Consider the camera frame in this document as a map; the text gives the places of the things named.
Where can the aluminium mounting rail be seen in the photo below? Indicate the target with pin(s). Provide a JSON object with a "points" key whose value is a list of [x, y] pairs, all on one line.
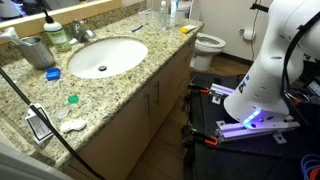
{"points": [[240, 130], [221, 90]]}

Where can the clear round cap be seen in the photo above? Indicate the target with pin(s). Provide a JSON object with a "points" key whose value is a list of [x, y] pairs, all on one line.
{"points": [[61, 113]]}

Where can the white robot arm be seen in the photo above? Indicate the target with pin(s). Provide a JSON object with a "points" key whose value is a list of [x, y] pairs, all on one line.
{"points": [[266, 66]]}

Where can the blue and white toothbrush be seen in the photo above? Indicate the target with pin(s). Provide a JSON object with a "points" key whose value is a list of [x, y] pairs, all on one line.
{"points": [[137, 28]]}

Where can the orange and black clamp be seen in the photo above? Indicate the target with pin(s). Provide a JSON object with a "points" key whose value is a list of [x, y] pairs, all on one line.
{"points": [[200, 89], [203, 137]]}

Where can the white toilet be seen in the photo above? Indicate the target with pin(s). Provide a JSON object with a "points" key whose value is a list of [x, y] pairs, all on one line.
{"points": [[206, 50]]}

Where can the tall white blue bottle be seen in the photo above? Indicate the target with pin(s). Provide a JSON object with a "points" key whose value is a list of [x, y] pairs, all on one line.
{"points": [[173, 10]]}

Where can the clear BioTrue bottle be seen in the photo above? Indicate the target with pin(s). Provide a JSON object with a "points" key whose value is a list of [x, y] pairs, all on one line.
{"points": [[163, 16]]}

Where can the toilet paper roll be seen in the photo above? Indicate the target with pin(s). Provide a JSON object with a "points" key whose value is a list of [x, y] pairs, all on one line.
{"points": [[248, 35]]}

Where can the grey metal cup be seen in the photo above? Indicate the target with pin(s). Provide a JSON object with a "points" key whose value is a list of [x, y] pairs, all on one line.
{"points": [[36, 53]]}

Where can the green bottle cap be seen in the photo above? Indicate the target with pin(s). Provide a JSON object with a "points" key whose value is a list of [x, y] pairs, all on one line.
{"points": [[73, 99]]}

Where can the black robot table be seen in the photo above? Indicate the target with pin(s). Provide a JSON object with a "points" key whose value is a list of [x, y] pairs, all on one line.
{"points": [[233, 160]]}

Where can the green soap pump bottle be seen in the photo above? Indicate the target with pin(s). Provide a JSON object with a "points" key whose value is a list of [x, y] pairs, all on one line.
{"points": [[58, 36]]}

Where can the white oval sink basin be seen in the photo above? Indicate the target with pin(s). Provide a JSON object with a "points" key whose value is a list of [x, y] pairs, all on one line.
{"points": [[110, 55]]}

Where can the chrome faucet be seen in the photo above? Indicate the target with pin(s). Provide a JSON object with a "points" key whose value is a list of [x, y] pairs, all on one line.
{"points": [[80, 31]]}

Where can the wooden vanity cabinet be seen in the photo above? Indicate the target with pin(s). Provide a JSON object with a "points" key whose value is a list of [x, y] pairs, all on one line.
{"points": [[126, 133]]}

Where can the metal sink drain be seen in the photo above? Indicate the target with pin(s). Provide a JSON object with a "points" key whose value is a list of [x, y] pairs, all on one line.
{"points": [[102, 68]]}

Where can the wood framed mirror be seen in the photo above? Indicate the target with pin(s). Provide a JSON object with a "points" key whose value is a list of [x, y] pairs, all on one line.
{"points": [[66, 15]]}

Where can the silver toothpaste tube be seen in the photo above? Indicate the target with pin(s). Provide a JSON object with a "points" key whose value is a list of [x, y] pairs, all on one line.
{"points": [[11, 35]]}

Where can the white tube with yellow cap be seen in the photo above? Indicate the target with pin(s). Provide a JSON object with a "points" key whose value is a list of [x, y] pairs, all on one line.
{"points": [[188, 29]]}

